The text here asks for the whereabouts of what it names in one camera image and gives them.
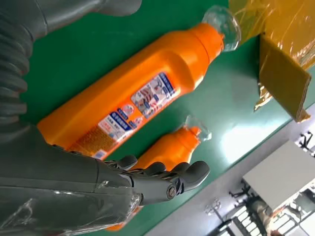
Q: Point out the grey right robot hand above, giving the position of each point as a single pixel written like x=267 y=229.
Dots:
x=49 y=189

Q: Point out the green table mat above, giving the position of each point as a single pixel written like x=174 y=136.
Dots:
x=73 y=65

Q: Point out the person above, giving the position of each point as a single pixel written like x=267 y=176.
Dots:
x=260 y=211

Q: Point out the white office desk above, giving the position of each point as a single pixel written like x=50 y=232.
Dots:
x=280 y=176

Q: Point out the yellow taped cardboard box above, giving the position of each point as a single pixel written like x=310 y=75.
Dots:
x=282 y=78

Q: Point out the black office chair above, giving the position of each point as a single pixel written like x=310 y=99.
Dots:
x=306 y=141

